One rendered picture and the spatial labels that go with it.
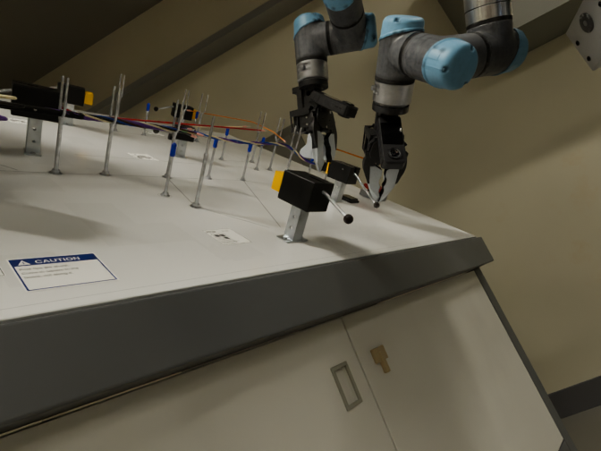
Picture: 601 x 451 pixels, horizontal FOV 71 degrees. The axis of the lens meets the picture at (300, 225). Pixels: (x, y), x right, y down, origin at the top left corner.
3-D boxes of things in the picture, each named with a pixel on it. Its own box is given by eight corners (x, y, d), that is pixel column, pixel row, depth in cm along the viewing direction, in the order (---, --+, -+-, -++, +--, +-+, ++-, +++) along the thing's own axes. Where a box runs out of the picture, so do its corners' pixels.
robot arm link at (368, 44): (373, 24, 88) (322, 34, 91) (378, 55, 98) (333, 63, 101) (371, -9, 89) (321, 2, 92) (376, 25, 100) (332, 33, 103)
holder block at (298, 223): (327, 267, 56) (350, 197, 53) (267, 232, 63) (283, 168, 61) (347, 263, 60) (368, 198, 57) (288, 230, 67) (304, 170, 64)
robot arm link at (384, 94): (419, 86, 77) (376, 85, 77) (415, 110, 80) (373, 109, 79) (408, 76, 83) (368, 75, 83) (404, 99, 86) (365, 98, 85)
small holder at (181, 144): (148, 148, 98) (153, 117, 96) (186, 155, 102) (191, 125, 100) (151, 153, 94) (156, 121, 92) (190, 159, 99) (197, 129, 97)
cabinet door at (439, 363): (567, 438, 89) (477, 268, 100) (484, 641, 48) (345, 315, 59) (554, 440, 91) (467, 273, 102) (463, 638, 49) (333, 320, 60)
